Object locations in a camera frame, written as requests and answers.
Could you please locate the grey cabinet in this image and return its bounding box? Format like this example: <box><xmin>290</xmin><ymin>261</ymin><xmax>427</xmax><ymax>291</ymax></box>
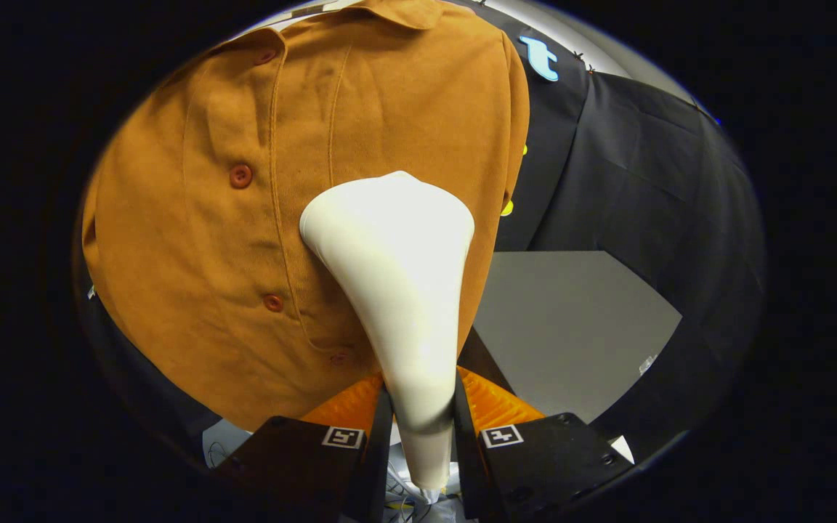
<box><xmin>473</xmin><ymin>251</ymin><xmax>683</xmax><ymax>426</ymax></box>

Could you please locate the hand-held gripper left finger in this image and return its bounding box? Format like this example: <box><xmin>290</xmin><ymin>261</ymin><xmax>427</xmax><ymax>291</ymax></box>
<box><xmin>215</xmin><ymin>372</ymin><xmax>395</xmax><ymax>523</ymax></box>

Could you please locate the orange button-up shirt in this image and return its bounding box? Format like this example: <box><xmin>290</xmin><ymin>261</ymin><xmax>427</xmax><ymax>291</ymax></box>
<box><xmin>81</xmin><ymin>0</ymin><xmax>530</xmax><ymax>433</ymax></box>

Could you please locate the white garment steamer head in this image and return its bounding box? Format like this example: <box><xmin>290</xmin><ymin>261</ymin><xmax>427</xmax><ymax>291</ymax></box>
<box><xmin>299</xmin><ymin>171</ymin><xmax>476</xmax><ymax>491</ymax></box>

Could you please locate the black backdrop cloth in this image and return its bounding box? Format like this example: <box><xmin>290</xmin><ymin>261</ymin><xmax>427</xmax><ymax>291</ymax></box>
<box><xmin>73</xmin><ymin>4</ymin><xmax>767</xmax><ymax>462</ymax></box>

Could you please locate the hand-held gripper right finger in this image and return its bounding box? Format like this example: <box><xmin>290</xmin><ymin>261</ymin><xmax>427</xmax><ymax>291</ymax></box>
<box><xmin>453</xmin><ymin>365</ymin><xmax>634</xmax><ymax>521</ymax></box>

